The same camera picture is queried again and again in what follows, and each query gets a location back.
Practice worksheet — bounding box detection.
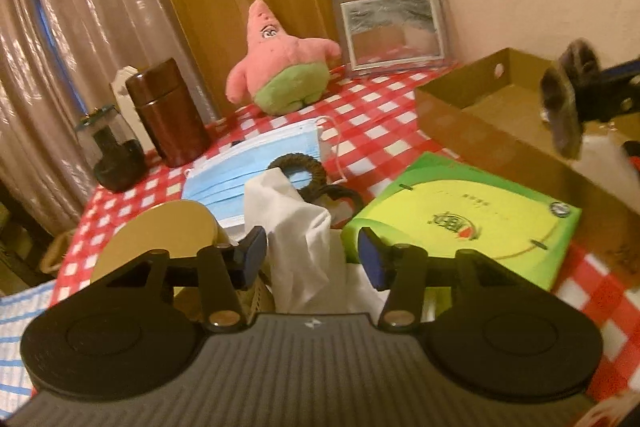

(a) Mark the glass jar with dark contents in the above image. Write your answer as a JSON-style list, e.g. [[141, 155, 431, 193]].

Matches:
[[75, 104, 149, 193]]

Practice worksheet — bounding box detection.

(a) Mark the round tan container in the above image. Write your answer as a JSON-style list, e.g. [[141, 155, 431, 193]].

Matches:
[[92, 199, 224, 289]]

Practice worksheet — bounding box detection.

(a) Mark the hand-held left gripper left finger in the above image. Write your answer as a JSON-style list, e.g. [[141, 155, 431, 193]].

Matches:
[[102, 226, 268, 334]]

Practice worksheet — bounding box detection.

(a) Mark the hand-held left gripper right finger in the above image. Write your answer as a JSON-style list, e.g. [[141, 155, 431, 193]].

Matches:
[[357, 227, 543, 334]]

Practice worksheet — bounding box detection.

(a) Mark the brown cylindrical canister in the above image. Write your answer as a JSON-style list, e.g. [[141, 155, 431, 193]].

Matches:
[[125, 58, 211, 168]]

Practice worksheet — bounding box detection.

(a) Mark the green tissue box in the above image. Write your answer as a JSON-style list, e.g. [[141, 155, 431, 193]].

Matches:
[[341, 151, 584, 293]]

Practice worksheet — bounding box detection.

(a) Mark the pink starfish plush toy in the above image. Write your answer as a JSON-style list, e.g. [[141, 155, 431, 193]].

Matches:
[[225, 0, 343, 116]]

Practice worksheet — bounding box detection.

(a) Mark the white wooden holder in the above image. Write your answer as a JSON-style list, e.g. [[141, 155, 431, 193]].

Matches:
[[110, 66, 139, 108]]

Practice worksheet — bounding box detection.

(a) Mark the red checkered tablecloth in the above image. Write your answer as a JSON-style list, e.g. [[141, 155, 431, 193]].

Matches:
[[50, 61, 640, 408]]

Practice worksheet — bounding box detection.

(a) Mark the woven basket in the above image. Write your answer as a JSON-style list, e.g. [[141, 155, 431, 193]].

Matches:
[[40, 227, 77, 279]]

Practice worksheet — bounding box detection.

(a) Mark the blue striped cloth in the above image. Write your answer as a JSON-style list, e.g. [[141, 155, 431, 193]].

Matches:
[[0, 279, 67, 414]]

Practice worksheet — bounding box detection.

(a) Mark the sheer curtain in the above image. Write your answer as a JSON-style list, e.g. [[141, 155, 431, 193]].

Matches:
[[0, 0, 217, 239]]

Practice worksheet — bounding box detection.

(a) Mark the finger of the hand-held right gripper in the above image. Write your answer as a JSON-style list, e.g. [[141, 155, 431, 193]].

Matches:
[[575, 79, 640, 124], [600, 61, 640, 82]]

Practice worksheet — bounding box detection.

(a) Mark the brown cardboard box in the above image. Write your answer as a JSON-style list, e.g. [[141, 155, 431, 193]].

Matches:
[[414, 48, 640, 269]]

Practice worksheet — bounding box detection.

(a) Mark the clear picture frame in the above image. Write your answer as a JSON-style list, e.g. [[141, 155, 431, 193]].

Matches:
[[332, 0, 448, 74]]

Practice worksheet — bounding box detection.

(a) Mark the blue face mask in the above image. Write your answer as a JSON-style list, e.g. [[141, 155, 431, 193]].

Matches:
[[181, 116, 357, 229]]

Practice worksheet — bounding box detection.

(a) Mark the white cloth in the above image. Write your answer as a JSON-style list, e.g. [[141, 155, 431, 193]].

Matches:
[[244, 169, 387, 314]]

